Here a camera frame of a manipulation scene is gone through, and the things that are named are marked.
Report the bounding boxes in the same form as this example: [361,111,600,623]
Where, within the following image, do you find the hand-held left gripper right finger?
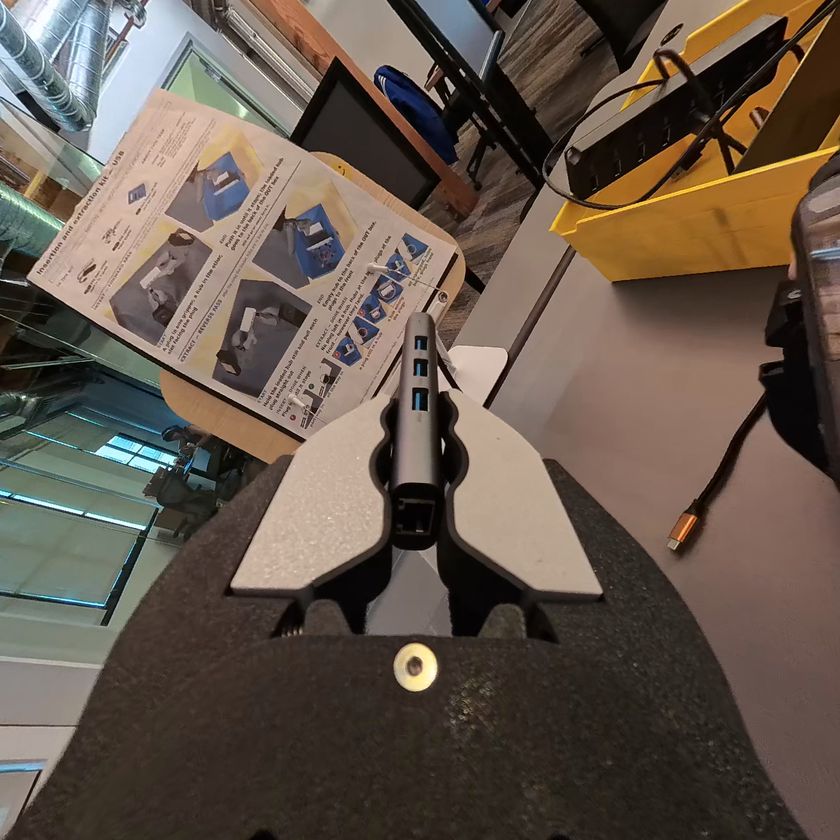
[437,387,605,636]

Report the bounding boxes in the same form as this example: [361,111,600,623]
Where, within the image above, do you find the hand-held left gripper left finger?
[230,392,395,634]

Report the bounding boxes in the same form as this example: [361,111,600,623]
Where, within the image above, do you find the slim grey usb hub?
[387,313,448,551]

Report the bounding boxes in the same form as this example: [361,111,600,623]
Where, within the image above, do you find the yellow plastic bin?
[550,0,840,283]

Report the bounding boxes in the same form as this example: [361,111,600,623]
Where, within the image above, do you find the black cable orange plugs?
[666,392,770,553]

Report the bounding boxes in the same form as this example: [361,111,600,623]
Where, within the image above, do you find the long black usb hub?
[564,14,790,199]

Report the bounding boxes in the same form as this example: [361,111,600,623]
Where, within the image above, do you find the wooden document board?
[157,150,468,466]

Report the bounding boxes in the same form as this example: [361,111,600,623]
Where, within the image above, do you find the white document stand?
[430,290,510,411]

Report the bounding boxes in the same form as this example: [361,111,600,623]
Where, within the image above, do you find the printed instruction sheet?
[26,88,460,442]

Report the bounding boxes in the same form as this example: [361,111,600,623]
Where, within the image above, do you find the black flat monitor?
[289,56,442,212]

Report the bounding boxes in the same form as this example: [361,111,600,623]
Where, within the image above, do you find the blue striped bag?
[373,64,460,165]

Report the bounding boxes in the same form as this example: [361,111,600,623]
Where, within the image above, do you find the silver ventilation duct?
[0,0,114,132]

